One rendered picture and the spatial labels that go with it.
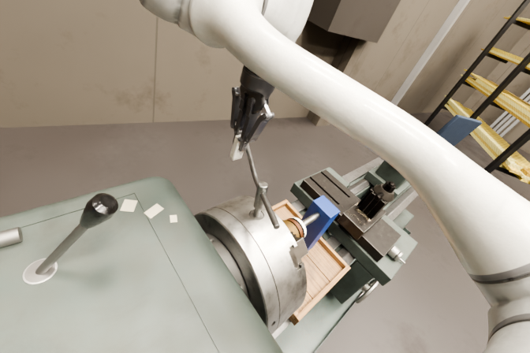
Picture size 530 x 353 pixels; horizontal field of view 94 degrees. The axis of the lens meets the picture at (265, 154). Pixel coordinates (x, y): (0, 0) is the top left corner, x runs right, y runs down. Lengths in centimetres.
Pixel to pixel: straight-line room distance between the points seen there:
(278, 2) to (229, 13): 13
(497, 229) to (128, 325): 44
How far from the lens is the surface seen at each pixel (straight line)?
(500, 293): 36
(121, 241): 49
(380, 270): 112
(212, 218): 57
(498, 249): 34
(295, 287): 59
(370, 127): 31
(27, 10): 250
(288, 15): 46
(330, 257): 106
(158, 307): 44
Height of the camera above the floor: 167
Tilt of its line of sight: 36 degrees down
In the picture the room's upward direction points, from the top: 21 degrees clockwise
